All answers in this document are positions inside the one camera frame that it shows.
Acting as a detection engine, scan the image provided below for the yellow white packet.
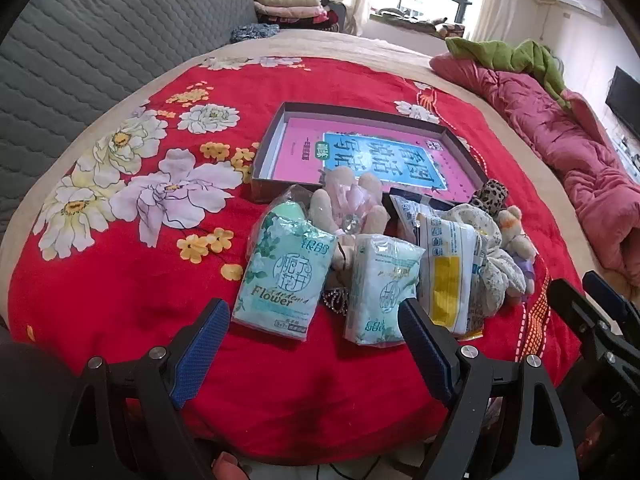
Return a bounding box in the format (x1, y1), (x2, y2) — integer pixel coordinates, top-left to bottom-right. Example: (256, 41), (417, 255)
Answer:
(417, 212), (489, 339)

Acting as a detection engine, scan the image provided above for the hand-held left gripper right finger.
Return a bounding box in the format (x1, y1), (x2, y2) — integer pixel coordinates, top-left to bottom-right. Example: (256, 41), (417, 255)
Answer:
(397, 299), (581, 480)

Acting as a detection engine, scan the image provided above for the green sponge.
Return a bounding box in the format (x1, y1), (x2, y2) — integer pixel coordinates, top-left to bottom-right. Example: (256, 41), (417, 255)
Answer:
(267, 185), (321, 227)

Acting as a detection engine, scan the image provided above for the pink object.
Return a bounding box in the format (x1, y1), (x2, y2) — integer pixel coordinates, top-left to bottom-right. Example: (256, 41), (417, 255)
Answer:
(212, 451), (253, 480)

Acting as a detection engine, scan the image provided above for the plush bear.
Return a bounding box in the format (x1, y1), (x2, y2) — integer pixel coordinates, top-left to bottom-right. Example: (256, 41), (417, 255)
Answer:
(495, 205), (540, 296)

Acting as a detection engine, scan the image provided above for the black television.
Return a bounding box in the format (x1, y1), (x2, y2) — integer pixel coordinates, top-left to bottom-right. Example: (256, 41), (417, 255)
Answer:
(605, 65), (640, 142)

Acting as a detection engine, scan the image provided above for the green blanket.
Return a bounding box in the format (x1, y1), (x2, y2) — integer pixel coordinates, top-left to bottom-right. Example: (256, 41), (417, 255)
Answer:
(445, 36), (574, 111)

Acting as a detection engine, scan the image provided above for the red floral blanket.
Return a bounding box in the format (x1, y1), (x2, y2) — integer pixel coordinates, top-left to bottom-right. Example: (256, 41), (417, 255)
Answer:
(7, 55), (586, 466)

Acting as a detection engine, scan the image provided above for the white blue wipes packet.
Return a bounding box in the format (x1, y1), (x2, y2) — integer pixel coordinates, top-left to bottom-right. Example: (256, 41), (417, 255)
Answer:
(390, 195), (432, 242)

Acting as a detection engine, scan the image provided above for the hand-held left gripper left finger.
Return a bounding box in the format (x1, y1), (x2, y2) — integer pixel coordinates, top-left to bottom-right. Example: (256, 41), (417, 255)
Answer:
(55, 298), (231, 480)

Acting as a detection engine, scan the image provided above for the small green tissue pack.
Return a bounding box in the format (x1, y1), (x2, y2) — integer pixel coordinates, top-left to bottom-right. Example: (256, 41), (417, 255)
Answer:
(343, 233), (421, 347)

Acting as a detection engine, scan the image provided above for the large green tissue pack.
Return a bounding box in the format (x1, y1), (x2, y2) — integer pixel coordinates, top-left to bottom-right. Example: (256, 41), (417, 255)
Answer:
(231, 209), (337, 344)

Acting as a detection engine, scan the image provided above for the blue patterned cloth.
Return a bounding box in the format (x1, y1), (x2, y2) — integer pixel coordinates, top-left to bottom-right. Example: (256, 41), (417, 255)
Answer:
(231, 24), (281, 44)

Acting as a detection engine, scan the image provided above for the grey quilted headboard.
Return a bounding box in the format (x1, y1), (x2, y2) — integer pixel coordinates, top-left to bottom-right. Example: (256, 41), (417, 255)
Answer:
(0, 0), (261, 241)

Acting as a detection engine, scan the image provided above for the leopard print scrunchie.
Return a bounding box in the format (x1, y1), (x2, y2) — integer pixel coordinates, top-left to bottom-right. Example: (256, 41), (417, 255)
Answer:
(469, 178), (511, 212)

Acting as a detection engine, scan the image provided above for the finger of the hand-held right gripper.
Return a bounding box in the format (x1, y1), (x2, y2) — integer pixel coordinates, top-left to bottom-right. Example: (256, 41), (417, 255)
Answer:
(546, 278), (608, 348)
(582, 270), (640, 333)

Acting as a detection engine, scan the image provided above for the pink quilt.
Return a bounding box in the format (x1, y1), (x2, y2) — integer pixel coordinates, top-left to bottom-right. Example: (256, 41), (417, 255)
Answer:
(430, 52), (640, 281)

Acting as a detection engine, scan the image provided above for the dark cardboard box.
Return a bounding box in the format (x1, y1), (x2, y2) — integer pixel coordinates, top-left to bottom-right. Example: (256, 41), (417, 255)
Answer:
(250, 102), (489, 207)

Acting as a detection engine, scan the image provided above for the white air conditioner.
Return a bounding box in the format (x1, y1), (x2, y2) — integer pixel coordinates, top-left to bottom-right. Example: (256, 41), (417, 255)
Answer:
(554, 0), (604, 17)

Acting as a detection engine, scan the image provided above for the white floral scrunchie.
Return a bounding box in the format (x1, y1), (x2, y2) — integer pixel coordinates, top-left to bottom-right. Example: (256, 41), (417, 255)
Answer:
(444, 205), (536, 319)

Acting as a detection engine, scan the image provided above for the pink plush flower toy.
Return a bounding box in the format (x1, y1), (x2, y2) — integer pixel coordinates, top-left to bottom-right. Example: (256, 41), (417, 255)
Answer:
(307, 170), (392, 317)

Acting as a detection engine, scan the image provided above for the brown patterned cloth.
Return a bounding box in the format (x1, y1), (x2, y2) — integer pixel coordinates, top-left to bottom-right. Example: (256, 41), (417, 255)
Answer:
(431, 17), (471, 39)

